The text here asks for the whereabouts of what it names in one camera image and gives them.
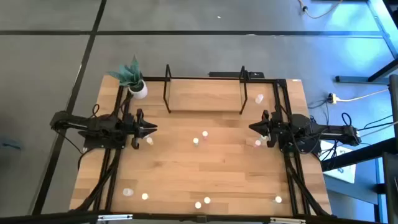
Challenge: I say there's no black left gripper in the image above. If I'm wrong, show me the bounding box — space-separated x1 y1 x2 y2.
126 108 158 150

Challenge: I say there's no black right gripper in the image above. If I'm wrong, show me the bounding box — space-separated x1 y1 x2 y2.
248 110 280 149

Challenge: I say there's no green succulent plant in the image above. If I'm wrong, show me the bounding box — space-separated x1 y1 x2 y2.
107 55 144 88

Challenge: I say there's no black flat bar device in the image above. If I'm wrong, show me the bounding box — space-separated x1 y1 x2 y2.
207 70 266 79

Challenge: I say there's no white box blue print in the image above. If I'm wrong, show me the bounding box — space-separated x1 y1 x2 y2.
320 140 357 184

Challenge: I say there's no black front beam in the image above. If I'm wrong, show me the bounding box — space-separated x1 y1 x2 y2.
0 210 383 224

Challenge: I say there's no silver metal bracket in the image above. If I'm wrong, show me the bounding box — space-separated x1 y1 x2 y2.
98 213 134 222
269 217 307 224

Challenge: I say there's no black desk frame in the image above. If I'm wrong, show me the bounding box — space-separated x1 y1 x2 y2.
320 57 398 224

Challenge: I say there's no tan cable black plug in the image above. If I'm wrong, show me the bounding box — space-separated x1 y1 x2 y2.
297 0 345 19

